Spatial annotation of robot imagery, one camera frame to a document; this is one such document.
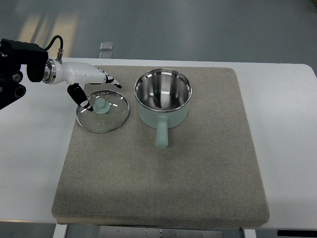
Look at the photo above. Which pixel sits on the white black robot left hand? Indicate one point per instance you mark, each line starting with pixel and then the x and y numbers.
pixel 75 74

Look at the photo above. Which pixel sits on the glass lid with green knob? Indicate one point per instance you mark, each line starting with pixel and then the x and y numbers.
pixel 110 111

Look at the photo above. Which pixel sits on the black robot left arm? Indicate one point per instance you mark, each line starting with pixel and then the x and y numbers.
pixel 14 54

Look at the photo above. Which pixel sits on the small clear plastic block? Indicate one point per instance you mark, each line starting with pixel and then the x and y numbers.
pixel 106 50

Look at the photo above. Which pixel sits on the mint green saucepan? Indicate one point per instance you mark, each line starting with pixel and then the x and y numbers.
pixel 163 98

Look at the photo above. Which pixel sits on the grey fabric mat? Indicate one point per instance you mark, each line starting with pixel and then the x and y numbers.
pixel 207 177

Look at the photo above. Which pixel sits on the metal plate under table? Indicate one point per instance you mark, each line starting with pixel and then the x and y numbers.
pixel 139 232

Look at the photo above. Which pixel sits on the white table frame leg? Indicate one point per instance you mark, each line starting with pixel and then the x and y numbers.
pixel 60 231

